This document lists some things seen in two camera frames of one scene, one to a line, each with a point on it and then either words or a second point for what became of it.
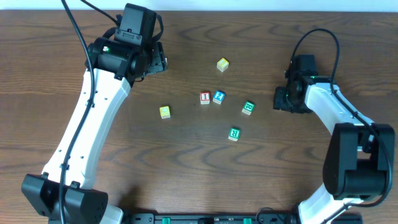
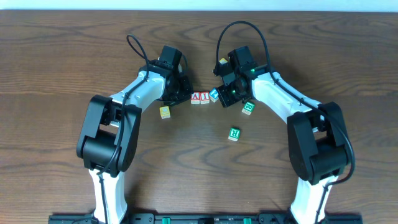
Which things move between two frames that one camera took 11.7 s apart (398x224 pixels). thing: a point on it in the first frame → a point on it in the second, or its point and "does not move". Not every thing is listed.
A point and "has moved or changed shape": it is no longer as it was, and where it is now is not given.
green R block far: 249,107 does not move
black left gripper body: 158,62 → 184,90
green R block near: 234,134 does not move
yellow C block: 165,112 does not move
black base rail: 228,218 does not move
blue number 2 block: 219,96 has moved or changed shape
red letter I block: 204,98 does not move
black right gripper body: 280,100 → 225,96
